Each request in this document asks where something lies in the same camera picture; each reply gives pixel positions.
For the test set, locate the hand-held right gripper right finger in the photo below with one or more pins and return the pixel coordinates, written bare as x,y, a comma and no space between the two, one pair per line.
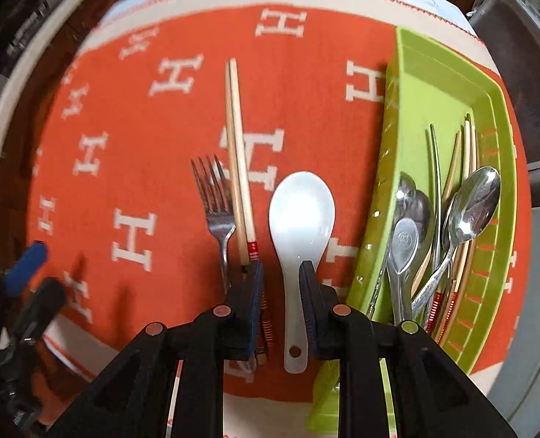
306,301

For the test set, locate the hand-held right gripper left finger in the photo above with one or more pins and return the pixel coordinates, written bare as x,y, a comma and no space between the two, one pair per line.
257,292

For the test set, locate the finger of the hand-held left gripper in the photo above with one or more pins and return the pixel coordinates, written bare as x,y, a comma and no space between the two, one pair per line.
30,260
46,296

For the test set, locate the white ceramic spoon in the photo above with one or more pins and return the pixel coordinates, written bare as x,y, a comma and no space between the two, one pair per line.
299,210

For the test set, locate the slim metal utensil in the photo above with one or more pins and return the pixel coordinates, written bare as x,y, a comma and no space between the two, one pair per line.
435,169

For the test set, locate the large metal spoon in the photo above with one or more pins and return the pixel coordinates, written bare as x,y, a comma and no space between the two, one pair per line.
475,205

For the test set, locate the green plastic utensil tray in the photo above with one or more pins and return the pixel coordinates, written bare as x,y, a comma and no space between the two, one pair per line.
434,86

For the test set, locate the metal fork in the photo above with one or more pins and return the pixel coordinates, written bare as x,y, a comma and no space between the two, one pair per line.
219,223

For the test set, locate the orange printed blanket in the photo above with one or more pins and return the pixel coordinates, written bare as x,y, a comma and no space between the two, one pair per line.
114,100

